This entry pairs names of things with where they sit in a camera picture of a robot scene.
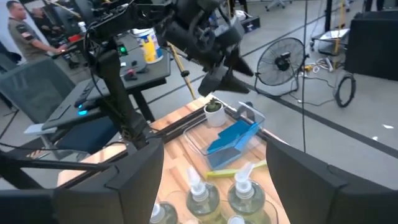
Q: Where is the blue rectangular sponge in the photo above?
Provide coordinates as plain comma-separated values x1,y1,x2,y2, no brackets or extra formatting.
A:
206,133,249,156
217,119,251,141
207,147,247,170
236,122,261,150

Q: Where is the person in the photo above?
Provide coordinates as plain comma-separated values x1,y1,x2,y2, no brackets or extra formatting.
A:
6,0,68,62
30,7,63,41

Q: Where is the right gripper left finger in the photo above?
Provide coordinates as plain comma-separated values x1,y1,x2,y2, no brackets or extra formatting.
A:
0,138,165,224

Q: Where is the yellow wipes canister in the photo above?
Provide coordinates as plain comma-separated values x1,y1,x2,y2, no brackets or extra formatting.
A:
132,27,165,65

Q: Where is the yellow-green dish brush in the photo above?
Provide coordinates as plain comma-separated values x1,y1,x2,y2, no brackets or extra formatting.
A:
205,160,268,180

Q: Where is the clear rectangular plastic container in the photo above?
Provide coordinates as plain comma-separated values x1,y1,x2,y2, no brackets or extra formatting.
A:
183,101,267,170

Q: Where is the black hanging cable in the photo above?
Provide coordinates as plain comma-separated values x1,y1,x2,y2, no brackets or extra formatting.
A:
300,0,309,153

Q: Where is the clear handled plastic bin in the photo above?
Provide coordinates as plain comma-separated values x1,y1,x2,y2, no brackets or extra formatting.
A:
149,186,282,224

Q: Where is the white cable bundle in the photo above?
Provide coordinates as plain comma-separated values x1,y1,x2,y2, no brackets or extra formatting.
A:
303,57,335,75

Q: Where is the dark grey side desk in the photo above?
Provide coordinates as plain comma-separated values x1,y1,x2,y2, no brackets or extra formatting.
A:
40,43,172,131

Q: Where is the coiled black cable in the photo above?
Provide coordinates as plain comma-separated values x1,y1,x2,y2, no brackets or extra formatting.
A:
334,74,358,109

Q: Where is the black cabinet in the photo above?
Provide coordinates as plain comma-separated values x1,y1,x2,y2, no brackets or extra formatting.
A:
344,9,398,82

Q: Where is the small white plant pot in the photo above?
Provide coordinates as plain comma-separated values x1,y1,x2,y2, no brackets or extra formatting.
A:
203,98,228,128

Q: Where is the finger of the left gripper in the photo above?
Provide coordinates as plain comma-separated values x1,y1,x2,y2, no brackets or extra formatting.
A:
223,46,254,77
198,67,250,97

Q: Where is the green soap pump bottle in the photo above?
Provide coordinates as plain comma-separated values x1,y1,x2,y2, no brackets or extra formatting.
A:
149,202,178,224
185,166,221,224
226,214,249,224
227,161,267,224

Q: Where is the black floor fan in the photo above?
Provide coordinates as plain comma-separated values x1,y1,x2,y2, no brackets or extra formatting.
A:
254,37,310,99

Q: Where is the grey mesh office chair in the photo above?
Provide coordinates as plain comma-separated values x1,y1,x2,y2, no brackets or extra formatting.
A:
0,57,119,156

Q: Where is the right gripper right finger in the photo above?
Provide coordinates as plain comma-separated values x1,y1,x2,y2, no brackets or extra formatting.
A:
266,138,398,224

